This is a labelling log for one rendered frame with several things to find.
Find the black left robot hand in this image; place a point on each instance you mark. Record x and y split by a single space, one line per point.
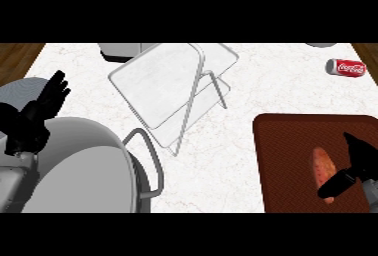
34 116

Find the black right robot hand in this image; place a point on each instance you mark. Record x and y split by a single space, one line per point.
362 156

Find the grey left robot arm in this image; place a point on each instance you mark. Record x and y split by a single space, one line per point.
12 183

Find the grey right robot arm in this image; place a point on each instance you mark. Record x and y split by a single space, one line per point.
372 196

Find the orange sweet potato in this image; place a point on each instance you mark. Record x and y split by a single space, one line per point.
322 166

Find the brown tray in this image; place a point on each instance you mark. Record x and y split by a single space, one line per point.
285 160

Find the grey rounded object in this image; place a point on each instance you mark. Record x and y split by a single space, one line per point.
23 91

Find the large grey pot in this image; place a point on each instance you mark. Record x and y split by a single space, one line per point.
83 173

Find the grey appliance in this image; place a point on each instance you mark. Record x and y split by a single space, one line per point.
120 51

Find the red soda can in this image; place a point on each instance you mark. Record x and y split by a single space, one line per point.
347 68

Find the grey round object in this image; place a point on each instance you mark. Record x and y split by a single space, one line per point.
321 44

